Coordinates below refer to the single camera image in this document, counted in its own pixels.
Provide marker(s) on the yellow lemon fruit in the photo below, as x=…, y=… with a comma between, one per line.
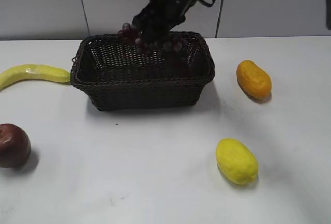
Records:
x=236, y=162

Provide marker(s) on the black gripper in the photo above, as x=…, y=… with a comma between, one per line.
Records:
x=158, y=17

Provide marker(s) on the orange mango fruit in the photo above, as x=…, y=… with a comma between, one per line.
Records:
x=253, y=80

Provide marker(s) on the dark red apple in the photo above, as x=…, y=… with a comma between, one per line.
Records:
x=15, y=146

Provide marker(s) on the yellow banana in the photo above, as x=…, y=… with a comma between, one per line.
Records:
x=33, y=72

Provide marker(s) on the black woven basket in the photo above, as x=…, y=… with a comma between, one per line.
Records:
x=116, y=77

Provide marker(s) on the purple grape bunch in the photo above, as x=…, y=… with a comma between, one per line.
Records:
x=167, y=43

